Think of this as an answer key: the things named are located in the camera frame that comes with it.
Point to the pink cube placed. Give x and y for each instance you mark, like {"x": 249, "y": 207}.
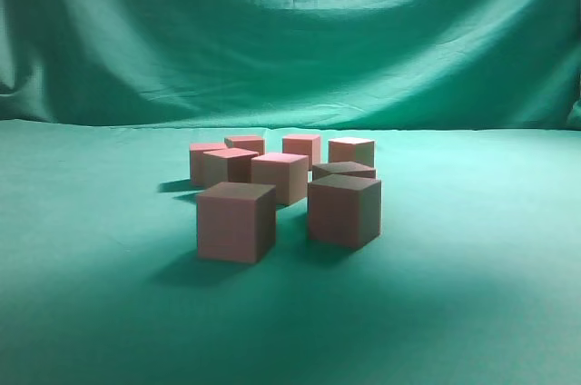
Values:
{"x": 352, "y": 149}
{"x": 196, "y": 160}
{"x": 227, "y": 165}
{"x": 303, "y": 144}
{"x": 254, "y": 143}

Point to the pink cube column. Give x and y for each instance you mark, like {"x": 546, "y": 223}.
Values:
{"x": 236, "y": 222}
{"x": 349, "y": 168}
{"x": 344, "y": 210}
{"x": 288, "y": 172}

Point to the green cloth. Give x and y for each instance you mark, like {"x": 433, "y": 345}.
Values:
{"x": 474, "y": 106}

